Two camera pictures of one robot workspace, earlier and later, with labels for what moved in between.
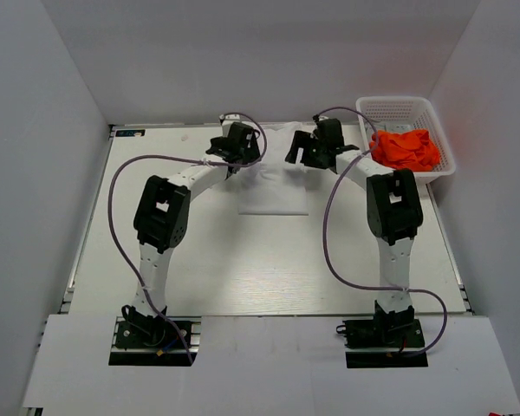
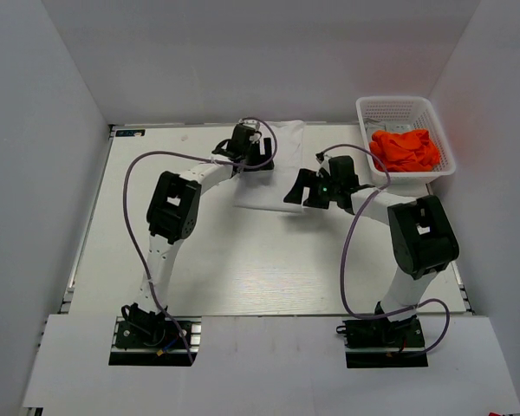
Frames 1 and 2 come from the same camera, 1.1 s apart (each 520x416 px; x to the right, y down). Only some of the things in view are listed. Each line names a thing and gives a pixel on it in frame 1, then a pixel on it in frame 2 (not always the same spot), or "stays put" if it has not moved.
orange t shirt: [405, 149] stays put
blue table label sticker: [129, 133] stays put
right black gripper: [302, 139] -> [304, 179]
